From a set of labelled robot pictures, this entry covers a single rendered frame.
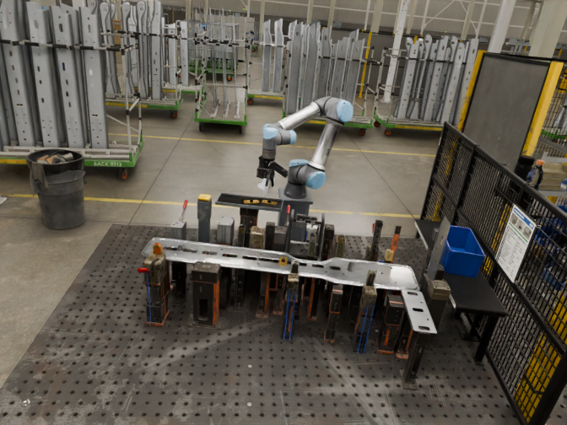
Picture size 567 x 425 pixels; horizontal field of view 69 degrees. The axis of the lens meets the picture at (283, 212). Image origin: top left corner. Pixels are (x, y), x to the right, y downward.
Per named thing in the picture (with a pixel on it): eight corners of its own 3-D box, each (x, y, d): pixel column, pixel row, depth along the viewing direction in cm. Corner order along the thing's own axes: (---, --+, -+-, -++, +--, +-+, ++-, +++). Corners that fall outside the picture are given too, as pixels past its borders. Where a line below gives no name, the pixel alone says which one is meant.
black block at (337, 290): (321, 344, 199) (329, 295, 187) (321, 330, 209) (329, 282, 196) (337, 346, 199) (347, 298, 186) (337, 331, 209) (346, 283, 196)
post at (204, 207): (196, 267, 249) (196, 201, 230) (199, 260, 256) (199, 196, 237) (208, 269, 249) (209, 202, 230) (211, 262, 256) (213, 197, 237)
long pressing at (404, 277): (136, 259, 200) (135, 256, 199) (153, 237, 220) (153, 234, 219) (421, 293, 195) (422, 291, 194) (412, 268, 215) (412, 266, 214)
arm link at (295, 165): (299, 175, 266) (300, 155, 261) (311, 182, 257) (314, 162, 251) (283, 178, 260) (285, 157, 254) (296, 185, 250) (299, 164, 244)
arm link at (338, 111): (306, 184, 257) (341, 100, 246) (322, 193, 246) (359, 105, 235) (293, 180, 249) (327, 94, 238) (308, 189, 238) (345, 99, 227)
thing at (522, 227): (512, 286, 178) (537, 223, 165) (493, 259, 199) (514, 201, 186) (517, 287, 178) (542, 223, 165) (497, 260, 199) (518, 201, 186)
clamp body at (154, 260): (142, 327, 199) (137, 264, 184) (153, 308, 212) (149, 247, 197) (164, 330, 199) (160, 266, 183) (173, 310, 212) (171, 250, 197)
